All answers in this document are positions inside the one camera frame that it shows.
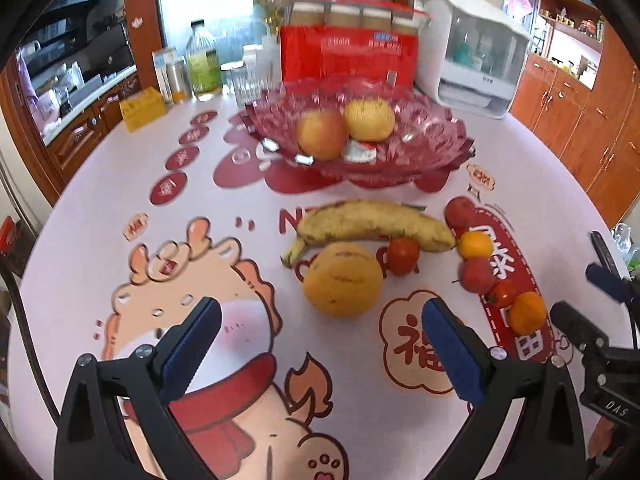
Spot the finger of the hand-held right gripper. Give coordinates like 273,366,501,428
550,301,610,353
585,231,640,306

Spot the wooden kitchen cabinet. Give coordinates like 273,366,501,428
42,72,143,206

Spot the yellow pear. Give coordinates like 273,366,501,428
342,98,396,142

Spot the black range hood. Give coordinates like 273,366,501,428
30,0,126,61

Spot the white carton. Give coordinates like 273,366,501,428
151,47,178,101

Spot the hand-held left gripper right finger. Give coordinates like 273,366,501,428
421,297,588,480

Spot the small white red packet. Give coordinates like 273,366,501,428
342,140,377,164

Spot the large orange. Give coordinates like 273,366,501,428
303,242,385,318

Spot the yellow box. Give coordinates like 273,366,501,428
119,86,167,133

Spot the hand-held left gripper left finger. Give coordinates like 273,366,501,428
54,296,223,480

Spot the pink glass fruit bowl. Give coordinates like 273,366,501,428
243,77,476,191

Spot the red carton with clear lid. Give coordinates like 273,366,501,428
270,0,432,91

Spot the red object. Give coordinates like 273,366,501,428
0,215,21,256

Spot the wooden sideboard cabinet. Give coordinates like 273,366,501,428
510,52,640,221

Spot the metal can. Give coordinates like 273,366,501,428
167,59,192,104

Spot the wooden wall shelf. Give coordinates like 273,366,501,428
537,0,608,56

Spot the tangerine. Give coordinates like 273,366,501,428
507,291,548,336
457,230,494,261

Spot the printed tablecloth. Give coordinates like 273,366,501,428
7,87,640,480

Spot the yellow banana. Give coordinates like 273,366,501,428
281,199,457,267

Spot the clear glass cup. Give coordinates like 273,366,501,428
230,62,268,108

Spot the red yellow apple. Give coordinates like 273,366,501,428
297,110,349,162

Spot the cherry tomato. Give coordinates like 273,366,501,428
487,278,517,309
387,237,421,277

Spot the clear plastic bag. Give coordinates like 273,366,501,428
612,222,640,271

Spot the white countertop storage cabinet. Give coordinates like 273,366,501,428
412,0,531,120

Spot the small red apple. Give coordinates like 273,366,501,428
459,257,496,295
445,196,476,228

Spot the green label glass bottle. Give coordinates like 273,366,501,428
186,20,224,101

